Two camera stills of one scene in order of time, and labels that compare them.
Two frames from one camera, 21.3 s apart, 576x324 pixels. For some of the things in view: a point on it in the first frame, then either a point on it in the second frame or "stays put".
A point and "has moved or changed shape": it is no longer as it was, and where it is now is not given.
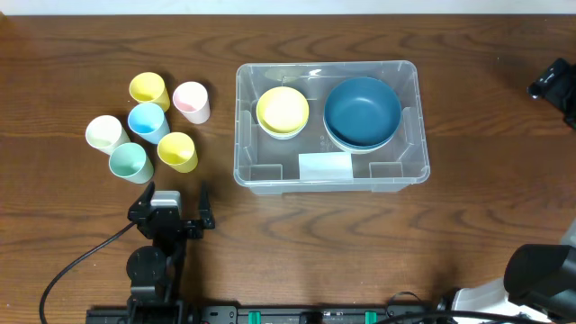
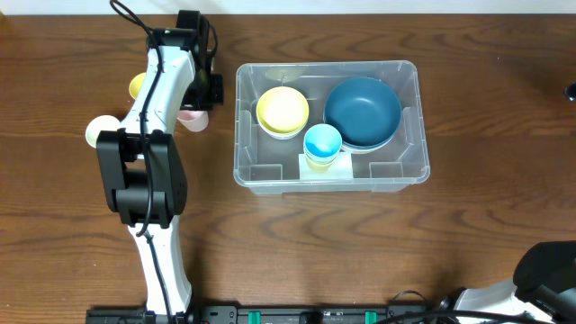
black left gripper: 168,224 → 209,93
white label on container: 325,166 stays put
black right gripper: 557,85 → 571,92
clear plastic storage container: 271,165 stays put
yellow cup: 177,151 → 319,167
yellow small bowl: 282,110 stays put
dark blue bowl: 362,111 stays put
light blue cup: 147,121 has moved or changed shape
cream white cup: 104,133 stays put
